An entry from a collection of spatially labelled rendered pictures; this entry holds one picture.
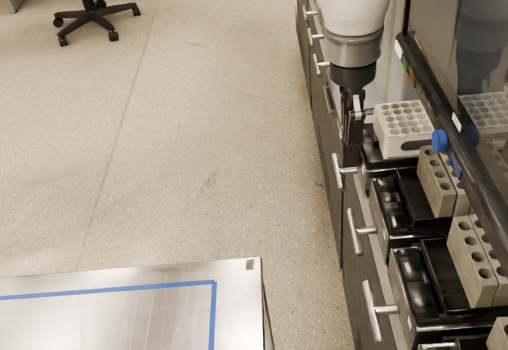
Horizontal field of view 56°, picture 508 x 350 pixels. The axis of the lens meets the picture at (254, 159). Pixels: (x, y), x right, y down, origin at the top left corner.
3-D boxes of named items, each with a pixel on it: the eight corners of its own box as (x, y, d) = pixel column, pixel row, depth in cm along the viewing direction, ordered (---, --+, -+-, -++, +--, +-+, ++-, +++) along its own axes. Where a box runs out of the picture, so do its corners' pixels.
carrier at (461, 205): (466, 221, 73) (474, 194, 69) (452, 223, 73) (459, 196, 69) (442, 169, 81) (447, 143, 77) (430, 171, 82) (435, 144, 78)
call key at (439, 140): (438, 141, 66) (441, 124, 64) (445, 156, 63) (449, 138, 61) (429, 142, 66) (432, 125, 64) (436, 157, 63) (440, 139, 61)
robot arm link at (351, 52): (377, 7, 77) (375, 41, 80) (320, 13, 77) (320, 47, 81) (390, 34, 70) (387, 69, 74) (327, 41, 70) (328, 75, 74)
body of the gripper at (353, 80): (382, 67, 74) (378, 116, 80) (370, 41, 80) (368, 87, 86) (332, 72, 74) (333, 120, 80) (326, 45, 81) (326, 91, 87)
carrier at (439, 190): (450, 222, 73) (457, 195, 69) (437, 223, 73) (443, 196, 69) (428, 170, 82) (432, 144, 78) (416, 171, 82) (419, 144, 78)
